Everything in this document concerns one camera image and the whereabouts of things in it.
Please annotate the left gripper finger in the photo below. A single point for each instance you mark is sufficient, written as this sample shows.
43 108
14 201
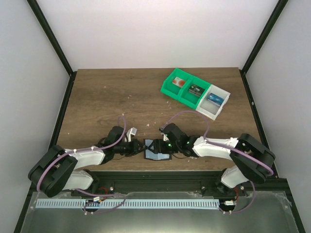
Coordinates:
139 145
139 150

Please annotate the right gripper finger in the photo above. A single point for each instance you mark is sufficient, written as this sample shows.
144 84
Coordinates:
152 143
151 151

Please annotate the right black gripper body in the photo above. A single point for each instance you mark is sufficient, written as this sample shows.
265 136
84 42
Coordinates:
159 145

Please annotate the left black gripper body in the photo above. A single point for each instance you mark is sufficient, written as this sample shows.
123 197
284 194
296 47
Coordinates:
135 147

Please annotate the black card holder wallet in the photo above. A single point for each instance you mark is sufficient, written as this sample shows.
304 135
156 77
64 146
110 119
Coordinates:
159 157

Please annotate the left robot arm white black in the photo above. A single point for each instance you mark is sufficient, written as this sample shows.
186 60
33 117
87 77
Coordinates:
64 169

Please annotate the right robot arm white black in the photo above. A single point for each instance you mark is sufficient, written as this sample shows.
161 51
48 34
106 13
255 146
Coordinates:
252 160

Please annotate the black card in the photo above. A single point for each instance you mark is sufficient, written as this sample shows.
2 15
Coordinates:
196 90

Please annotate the red white card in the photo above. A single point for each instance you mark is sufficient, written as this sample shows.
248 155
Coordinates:
178 82

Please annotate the blue card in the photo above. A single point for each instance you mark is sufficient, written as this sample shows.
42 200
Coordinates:
214 99

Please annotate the white bin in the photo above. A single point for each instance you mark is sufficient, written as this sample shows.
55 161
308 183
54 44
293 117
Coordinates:
207 108

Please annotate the green bin left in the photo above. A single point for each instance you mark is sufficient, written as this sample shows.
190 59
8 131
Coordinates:
171 90

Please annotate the green bin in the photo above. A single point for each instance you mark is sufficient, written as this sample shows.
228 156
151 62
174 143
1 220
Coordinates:
171 90
192 100

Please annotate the green bin middle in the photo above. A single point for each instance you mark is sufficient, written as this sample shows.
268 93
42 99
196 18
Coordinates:
192 100

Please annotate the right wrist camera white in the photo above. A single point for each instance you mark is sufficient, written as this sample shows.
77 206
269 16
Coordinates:
165 138

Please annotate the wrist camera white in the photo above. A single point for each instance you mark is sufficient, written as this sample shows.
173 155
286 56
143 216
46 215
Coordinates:
130 134
165 138

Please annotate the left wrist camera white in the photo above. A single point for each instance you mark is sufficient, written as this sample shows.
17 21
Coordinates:
130 134

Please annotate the black aluminium front rail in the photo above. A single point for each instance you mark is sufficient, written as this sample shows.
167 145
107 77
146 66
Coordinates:
206 183

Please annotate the light blue slotted cable duct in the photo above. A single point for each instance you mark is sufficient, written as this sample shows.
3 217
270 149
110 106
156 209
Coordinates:
130 204

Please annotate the left black frame post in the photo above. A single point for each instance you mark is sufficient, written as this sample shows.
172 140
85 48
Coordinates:
36 9

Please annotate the black frame post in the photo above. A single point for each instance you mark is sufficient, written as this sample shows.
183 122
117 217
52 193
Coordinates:
36 9
279 7

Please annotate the right black frame post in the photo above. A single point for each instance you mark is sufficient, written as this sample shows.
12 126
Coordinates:
279 7

